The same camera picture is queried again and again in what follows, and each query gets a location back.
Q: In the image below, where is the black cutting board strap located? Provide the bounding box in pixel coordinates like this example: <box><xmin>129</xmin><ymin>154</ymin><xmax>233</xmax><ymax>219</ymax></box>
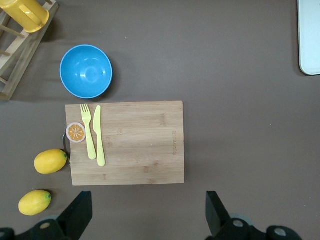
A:
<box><xmin>61</xmin><ymin>126</ymin><xmax>72</xmax><ymax>162</ymax></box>

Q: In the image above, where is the wooden drying rack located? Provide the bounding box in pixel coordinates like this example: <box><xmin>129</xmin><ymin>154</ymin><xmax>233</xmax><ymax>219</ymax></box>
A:
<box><xmin>0</xmin><ymin>0</ymin><xmax>60</xmax><ymax>102</ymax></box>

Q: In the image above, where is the yellow lemon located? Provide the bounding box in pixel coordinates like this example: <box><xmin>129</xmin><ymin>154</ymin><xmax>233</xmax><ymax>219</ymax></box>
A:
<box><xmin>33</xmin><ymin>149</ymin><xmax>68</xmax><ymax>175</ymax></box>
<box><xmin>18</xmin><ymin>190</ymin><xmax>52</xmax><ymax>216</ymax></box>

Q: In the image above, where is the orange slice piece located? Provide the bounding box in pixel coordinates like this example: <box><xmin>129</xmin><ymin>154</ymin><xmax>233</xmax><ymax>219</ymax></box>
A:
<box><xmin>67</xmin><ymin>122</ymin><xmax>87</xmax><ymax>144</ymax></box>

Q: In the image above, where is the yellow plastic fork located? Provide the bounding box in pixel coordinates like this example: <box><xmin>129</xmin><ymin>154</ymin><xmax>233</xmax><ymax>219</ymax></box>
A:
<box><xmin>80</xmin><ymin>103</ymin><xmax>97</xmax><ymax>160</ymax></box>

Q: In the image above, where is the yellow plastic knife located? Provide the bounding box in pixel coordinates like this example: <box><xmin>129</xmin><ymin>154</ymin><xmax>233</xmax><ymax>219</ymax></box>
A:
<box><xmin>92</xmin><ymin>105</ymin><xmax>106</xmax><ymax>167</ymax></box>

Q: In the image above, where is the blue bowl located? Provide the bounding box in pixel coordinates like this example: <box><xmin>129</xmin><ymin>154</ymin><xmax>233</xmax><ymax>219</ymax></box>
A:
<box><xmin>59</xmin><ymin>44</ymin><xmax>113</xmax><ymax>99</ymax></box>

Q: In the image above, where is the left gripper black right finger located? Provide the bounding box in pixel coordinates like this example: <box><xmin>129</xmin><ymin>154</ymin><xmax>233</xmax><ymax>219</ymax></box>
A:
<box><xmin>204</xmin><ymin>191</ymin><xmax>266</xmax><ymax>240</ymax></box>

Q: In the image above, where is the yellow mug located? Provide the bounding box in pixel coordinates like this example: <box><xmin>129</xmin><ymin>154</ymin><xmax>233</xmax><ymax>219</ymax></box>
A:
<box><xmin>0</xmin><ymin>0</ymin><xmax>50</xmax><ymax>34</ymax></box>

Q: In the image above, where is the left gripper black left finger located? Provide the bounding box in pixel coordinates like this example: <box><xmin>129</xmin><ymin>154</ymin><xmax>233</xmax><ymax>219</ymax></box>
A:
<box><xmin>14</xmin><ymin>191</ymin><xmax>94</xmax><ymax>240</ymax></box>

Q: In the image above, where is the cream tray with bear print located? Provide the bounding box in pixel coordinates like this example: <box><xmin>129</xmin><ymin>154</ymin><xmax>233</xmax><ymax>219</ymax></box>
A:
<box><xmin>297</xmin><ymin>0</ymin><xmax>320</xmax><ymax>76</ymax></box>

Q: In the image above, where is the bamboo cutting board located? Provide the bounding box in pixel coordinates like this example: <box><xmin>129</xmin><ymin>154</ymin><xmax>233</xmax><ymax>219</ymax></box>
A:
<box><xmin>65</xmin><ymin>100</ymin><xmax>185</xmax><ymax>186</ymax></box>

